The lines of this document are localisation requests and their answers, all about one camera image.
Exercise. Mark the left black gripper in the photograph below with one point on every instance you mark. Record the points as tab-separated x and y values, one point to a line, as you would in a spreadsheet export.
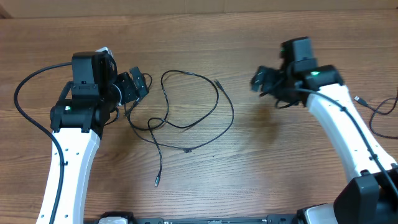
130	93

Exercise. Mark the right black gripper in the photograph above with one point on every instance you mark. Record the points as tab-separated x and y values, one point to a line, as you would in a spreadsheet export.
265	81

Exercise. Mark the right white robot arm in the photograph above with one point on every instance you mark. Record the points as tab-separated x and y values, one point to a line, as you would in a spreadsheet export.
371	193

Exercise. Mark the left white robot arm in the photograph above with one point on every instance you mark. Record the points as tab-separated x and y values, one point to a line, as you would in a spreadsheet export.
77	121

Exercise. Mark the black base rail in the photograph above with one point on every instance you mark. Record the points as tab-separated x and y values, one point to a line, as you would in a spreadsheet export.
214	221

